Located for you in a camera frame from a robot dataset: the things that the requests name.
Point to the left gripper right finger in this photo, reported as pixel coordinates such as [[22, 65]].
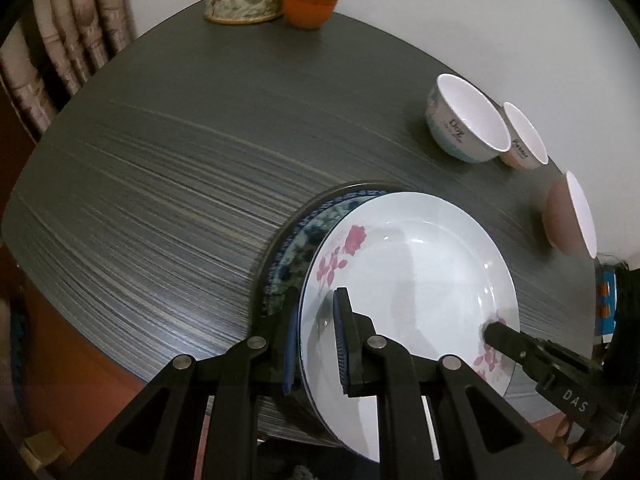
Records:
[[436, 419]]

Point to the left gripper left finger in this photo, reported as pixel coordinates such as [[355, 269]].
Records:
[[197, 416]]

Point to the white pink-flower plate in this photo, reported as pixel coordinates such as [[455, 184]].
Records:
[[427, 275]]

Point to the large blue floral plate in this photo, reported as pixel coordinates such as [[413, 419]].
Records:
[[291, 250]]

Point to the large pink bowl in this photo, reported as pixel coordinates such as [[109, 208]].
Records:
[[567, 219]]

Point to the white bowl pink base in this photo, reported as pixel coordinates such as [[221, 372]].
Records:
[[527, 150]]

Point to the white bowl blue base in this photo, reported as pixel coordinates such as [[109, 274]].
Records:
[[463, 122]]

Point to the right hand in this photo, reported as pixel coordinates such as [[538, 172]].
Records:
[[592, 460]]

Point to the blue orange box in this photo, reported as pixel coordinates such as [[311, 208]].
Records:
[[606, 305]]

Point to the beige patterned curtain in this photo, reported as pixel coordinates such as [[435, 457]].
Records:
[[51, 48]]

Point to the orange lidded cup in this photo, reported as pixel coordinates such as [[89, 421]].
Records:
[[308, 14]]

